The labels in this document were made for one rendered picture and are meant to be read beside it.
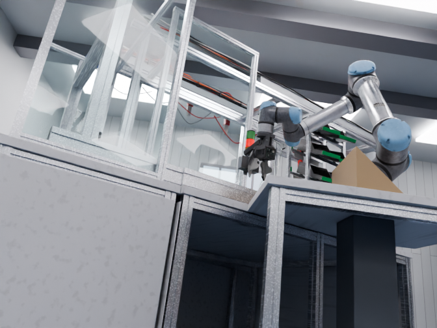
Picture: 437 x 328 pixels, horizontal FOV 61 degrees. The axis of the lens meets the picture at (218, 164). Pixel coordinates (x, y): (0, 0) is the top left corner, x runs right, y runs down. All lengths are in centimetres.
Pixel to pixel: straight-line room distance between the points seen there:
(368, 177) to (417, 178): 511
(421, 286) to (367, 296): 471
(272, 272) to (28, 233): 72
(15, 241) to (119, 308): 37
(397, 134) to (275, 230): 63
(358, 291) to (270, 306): 41
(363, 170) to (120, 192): 86
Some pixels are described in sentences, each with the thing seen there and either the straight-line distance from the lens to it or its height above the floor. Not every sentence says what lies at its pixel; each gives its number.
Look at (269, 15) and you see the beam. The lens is 342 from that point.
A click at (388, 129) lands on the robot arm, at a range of 155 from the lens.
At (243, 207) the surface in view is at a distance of 153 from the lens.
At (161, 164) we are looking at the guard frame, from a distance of 142.
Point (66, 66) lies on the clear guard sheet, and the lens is 145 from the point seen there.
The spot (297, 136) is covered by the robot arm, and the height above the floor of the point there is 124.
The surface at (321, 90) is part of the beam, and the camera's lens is 435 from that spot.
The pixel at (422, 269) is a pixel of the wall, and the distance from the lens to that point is 619.
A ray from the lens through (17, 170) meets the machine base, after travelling 126.
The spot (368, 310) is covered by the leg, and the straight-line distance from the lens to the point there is 145.
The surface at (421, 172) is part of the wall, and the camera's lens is 660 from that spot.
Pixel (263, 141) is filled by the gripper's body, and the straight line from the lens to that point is 171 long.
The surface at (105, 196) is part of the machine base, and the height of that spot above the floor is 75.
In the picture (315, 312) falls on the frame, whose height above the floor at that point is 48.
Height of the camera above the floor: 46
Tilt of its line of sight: 21 degrees up
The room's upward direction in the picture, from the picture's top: 7 degrees clockwise
